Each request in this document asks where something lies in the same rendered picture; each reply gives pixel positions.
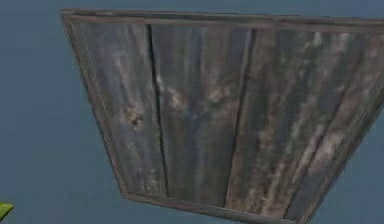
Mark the grey weathered wooden door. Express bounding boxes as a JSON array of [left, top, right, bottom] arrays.
[[60, 8, 384, 224]]

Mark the green house plant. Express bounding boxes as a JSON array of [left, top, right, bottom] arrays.
[[0, 202, 15, 221]]

